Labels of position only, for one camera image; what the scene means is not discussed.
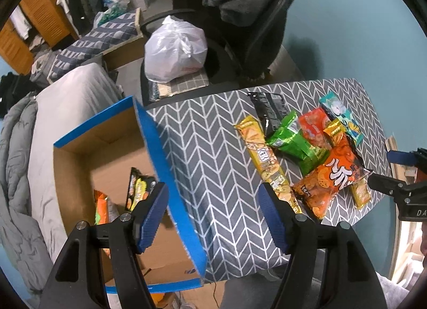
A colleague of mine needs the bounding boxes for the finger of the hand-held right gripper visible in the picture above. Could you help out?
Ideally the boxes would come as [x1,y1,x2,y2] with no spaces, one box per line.
[367,173,427,204]
[387,149,427,167]

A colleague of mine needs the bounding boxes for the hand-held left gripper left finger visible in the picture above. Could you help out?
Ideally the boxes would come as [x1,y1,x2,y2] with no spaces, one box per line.
[39,181,169,309]

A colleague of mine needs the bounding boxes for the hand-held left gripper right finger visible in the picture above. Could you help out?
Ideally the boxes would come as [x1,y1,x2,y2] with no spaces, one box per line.
[258,181,389,309]

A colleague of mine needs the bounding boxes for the plain yellow snack packet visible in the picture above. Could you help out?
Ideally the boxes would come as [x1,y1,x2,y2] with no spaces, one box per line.
[349,179,371,209]

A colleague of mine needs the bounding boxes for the large orange chip bag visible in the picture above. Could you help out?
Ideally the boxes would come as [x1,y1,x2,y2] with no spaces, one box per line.
[292,135,373,219]

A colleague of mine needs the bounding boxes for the long yellow snack packet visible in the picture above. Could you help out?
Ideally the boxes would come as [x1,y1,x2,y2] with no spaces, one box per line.
[234,115,302,214]

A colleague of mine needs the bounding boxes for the light blue snack packet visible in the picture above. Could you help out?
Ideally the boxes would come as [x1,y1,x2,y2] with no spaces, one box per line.
[318,90,364,147]

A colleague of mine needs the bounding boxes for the cardboard box with blue edges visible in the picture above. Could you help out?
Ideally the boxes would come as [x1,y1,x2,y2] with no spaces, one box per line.
[53,95,208,294]

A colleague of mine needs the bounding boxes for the red snack packet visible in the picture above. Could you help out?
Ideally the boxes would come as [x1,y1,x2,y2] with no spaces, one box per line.
[298,108,334,149]

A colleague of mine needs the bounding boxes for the black yellow snack packet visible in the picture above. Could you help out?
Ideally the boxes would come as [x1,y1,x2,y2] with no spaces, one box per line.
[125,167,157,213]

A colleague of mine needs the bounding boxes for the orange green snack packet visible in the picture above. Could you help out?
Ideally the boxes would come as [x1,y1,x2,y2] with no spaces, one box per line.
[93,189,119,258]

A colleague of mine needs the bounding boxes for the orange plastic wrapper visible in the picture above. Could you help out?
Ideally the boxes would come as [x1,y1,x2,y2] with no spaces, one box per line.
[150,292,167,309]

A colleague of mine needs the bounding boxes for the person's grey trouser leg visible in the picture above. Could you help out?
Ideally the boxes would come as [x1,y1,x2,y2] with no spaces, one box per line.
[377,272,411,309]

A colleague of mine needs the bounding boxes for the clear plastic bottle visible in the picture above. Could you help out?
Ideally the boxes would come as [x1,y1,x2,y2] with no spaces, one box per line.
[167,292,194,309]

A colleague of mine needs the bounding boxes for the grey herringbone tablecloth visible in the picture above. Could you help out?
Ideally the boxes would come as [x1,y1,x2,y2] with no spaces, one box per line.
[145,77,392,283]

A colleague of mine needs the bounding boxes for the flat cardboard sheet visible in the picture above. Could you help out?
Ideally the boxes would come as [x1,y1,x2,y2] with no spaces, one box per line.
[157,282,227,309]

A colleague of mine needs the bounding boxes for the grid patterned seat cushion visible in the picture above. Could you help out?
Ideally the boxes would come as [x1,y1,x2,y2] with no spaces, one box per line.
[147,72,212,103]

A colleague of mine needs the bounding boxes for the bed with grey sheet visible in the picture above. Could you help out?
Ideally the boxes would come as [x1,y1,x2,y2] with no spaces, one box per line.
[27,62,122,263]

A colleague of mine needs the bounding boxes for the grey quilted duvet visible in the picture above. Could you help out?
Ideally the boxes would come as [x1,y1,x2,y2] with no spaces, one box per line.
[0,93,54,306]

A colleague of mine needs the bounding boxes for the black office chair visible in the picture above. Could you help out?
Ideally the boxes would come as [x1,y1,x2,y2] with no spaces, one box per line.
[139,0,296,106]

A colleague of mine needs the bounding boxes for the white plastic bag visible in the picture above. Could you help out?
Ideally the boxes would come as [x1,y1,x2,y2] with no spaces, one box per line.
[144,15,208,83]

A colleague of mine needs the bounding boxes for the blue patterned mattress bench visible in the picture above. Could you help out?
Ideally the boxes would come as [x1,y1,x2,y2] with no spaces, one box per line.
[30,9,145,87]

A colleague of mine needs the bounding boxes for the grey clothes pile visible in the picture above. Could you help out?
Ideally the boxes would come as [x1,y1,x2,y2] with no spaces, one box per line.
[30,50,61,87]

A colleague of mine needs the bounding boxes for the black clothes pile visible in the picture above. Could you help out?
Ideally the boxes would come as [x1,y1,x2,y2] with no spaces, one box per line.
[0,72,34,118]

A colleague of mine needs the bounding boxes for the green patterned plastic bag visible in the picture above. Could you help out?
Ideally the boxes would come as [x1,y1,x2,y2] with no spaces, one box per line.
[93,2,131,27]

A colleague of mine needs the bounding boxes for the hanging dark clothes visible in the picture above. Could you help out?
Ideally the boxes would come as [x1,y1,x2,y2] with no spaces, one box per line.
[67,0,102,36]

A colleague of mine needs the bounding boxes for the wooden louvred wardrobe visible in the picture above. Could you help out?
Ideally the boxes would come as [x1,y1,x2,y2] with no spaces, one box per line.
[0,0,81,76]

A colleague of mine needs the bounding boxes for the thin black cable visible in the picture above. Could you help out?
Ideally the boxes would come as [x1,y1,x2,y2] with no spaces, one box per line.
[212,282,227,309]

